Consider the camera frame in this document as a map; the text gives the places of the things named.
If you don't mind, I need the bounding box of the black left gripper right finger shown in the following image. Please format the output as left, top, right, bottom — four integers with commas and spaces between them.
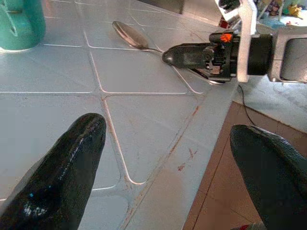
229, 124, 307, 230

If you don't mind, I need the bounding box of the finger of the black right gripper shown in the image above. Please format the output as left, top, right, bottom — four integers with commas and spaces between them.
162, 42, 210, 70

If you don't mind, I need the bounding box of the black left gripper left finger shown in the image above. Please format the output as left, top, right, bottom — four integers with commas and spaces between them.
0, 112, 107, 230

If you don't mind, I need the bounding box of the silver metal spoon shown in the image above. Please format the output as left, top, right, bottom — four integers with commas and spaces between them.
112, 20, 227, 85

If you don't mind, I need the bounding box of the yellow toy figure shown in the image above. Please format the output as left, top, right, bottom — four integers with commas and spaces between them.
287, 3, 304, 18

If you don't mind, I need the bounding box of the teal plastic container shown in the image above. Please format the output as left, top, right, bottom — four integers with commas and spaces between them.
0, 0, 46, 52

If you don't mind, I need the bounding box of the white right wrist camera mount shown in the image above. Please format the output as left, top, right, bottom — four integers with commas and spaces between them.
214, 0, 259, 83

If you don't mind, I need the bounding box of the thin black cable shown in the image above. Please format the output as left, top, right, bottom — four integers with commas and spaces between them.
237, 85, 255, 127

